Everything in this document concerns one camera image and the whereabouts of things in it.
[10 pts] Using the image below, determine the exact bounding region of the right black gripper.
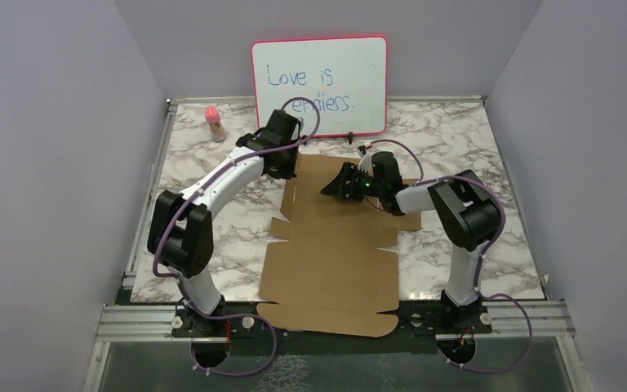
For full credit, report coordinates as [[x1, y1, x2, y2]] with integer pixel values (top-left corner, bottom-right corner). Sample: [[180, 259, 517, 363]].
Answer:
[[320, 163, 384, 203]]

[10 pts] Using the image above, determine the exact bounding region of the brown cardboard box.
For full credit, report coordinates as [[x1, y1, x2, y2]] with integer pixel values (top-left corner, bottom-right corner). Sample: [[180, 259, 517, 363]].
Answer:
[[257, 154, 421, 337]]

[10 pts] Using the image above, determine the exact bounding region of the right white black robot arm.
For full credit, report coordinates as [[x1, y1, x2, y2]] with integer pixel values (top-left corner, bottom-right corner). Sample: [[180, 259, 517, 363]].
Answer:
[[321, 151, 506, 332]]

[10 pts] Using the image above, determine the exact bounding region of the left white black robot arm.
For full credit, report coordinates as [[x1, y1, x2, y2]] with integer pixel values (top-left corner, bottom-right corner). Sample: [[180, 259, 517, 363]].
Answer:
[[147, 109, 307, 336]]

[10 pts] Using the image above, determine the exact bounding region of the small pink capped bottle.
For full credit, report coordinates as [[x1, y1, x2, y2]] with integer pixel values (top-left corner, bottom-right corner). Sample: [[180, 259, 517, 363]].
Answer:
[[204, 106, 226, 142]]

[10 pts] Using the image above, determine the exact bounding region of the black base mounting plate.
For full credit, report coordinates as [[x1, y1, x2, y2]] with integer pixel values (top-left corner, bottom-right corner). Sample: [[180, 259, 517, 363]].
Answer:
[[171, 300, 492, 357]]

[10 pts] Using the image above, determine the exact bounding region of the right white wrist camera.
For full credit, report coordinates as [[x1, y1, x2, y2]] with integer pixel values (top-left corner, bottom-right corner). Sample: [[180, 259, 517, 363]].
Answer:
[[357, 144, 375, 176]]

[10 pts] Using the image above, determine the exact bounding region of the white board with pink frame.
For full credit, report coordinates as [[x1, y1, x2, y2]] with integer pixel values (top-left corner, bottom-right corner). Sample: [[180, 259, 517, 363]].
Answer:
[[251, 36, 388, 138]]

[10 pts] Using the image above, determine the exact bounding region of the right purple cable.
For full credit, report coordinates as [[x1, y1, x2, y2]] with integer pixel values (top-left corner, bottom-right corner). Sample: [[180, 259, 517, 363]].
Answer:
[[364, 139, 534, 376]]

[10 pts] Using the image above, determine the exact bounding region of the purple cable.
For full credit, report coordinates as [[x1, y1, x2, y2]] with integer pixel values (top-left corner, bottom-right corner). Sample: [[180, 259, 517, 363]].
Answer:
[[364, 139, 534, 376], [153, 97, 321, 378]]

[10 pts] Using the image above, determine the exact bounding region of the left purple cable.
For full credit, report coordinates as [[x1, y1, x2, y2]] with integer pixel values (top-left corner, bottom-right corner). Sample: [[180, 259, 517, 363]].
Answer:
[[153, 97, 321, 378]]

